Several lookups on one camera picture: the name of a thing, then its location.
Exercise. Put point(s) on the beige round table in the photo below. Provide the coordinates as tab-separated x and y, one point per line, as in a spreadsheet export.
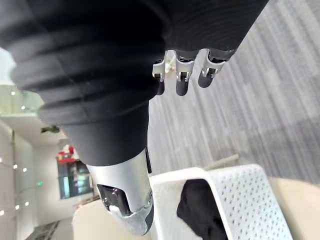
297	207

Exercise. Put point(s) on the grey rod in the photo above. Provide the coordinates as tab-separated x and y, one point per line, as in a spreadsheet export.
222	161

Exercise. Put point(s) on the dark glass window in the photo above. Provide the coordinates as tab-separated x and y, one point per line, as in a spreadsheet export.
73	180

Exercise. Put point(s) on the green plant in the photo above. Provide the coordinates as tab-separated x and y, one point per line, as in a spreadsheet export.
51	129

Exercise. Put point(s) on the black garment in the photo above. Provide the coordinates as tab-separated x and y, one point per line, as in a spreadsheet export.
200	212

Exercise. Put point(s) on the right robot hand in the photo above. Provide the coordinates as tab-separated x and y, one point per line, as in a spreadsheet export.
95	62

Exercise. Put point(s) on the white perforated laundry basket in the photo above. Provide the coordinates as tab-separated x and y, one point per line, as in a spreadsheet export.
240	200

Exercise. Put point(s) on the red decoration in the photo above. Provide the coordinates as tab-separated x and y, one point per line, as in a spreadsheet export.
67	152

